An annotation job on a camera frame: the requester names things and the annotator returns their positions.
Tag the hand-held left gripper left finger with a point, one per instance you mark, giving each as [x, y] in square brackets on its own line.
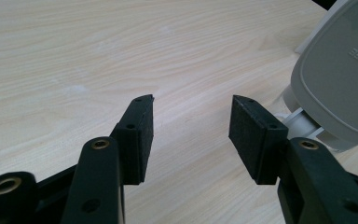
[136, 143]

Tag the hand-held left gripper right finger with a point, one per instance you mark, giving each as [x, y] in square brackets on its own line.
[251, 140]

